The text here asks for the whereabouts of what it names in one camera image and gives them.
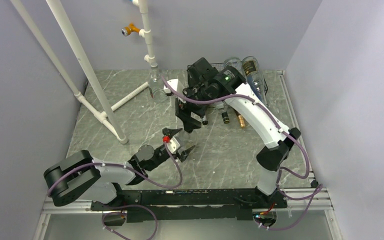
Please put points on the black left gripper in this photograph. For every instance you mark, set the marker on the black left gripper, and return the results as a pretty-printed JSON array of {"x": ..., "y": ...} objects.
[{"x": 184, "y": 154}]

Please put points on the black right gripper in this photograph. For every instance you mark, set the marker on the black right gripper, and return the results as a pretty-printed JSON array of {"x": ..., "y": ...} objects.
[{"x": 189, "y": 122}]

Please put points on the clear round glass bottle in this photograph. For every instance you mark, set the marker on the clear round glass bottle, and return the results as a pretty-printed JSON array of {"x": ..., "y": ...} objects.
[{"x": 156, "y": 84}]

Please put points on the clear bottle red black label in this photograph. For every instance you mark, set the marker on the clear bottle red black label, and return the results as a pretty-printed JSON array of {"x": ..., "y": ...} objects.
[{"x": 234, "y": 62}]

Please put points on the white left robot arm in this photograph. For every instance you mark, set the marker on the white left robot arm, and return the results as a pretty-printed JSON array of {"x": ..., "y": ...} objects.
[{"x": 84, "y": 177}]

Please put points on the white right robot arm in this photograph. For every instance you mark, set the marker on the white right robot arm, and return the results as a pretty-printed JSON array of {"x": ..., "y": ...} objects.
[{"x": 207, "y": 85}]

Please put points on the dark green wine bottle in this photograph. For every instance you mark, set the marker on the dark green wine bottle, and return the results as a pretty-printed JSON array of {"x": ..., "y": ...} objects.
[{"x": 204, "y": 120}]

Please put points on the clear bottle black gold cap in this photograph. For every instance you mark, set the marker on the clear bottle black gold cap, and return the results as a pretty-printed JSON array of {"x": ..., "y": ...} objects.
[{"x": 222, "y": 108}]

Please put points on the brown bottle gold foil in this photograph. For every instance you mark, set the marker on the brown bottle gold foil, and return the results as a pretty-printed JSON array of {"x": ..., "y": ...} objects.
[{"x": 241, "y": 119}]

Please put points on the clear bottle black gold label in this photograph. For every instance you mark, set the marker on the clear bottle black gold label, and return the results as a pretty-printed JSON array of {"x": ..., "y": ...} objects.
[{"x": 255, "y": 78}]

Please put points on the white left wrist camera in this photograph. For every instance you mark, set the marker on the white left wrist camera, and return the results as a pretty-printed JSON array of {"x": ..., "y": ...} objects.
[{"x": 173, "y": 143}]

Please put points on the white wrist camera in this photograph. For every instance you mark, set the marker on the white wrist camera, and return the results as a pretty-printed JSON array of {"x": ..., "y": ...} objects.
[
  {"x": 173, "y": 143},
  {"x": 171, "y": 87}
]

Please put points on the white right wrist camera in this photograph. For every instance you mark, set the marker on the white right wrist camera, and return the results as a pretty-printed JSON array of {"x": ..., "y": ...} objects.
[{"x": 171, "y": 87}]

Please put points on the black wire wine rack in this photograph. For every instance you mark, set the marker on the black wire wine rack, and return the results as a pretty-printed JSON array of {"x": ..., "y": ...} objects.
[{"x": 195, "y": 69}]

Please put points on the white pvc pipe frame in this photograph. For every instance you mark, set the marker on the white pvc pipe frame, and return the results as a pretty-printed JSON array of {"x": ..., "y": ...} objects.
[{"x": 106, "y": 117}]

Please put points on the aluminium extrusion rail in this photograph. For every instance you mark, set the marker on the aluminium extrusion rail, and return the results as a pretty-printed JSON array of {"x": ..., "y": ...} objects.
[{"x": 298, "y": 199}]

